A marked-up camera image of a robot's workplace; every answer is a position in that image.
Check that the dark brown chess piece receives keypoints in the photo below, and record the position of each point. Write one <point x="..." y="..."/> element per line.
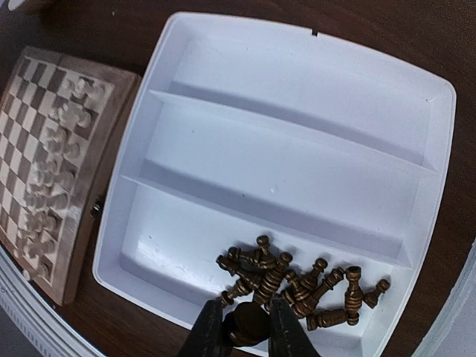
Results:
<point x="247" y="325"/>

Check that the wooden chess board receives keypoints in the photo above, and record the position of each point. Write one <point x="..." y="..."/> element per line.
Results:
<point x="94" y="174"/>

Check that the pile of brown chess pieces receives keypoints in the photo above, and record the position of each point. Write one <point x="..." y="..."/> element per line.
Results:
<point x="266" y="276"/>

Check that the row of white chess pieces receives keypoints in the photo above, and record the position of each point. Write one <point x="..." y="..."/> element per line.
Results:
<point x="54" y="122"/>

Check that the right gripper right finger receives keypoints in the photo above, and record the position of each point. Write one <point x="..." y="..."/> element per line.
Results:
<point x="287" y="337"/>

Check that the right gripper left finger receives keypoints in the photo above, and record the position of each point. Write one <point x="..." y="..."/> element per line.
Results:
<point x="206" y="337"/>

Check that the white plastic compartment tray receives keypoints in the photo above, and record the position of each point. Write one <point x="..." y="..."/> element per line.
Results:
<point x="244" y="127"/>

